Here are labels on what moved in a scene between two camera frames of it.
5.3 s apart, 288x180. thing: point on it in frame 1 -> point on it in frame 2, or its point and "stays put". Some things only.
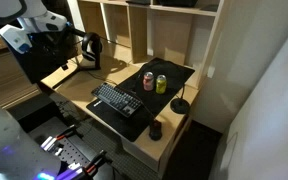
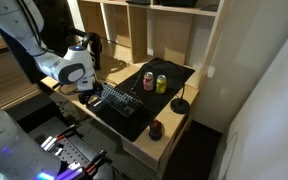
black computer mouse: (155, 132) stays put
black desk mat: (151, 86) stays put
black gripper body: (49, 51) -> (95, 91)
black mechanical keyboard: (121, 100) stays put
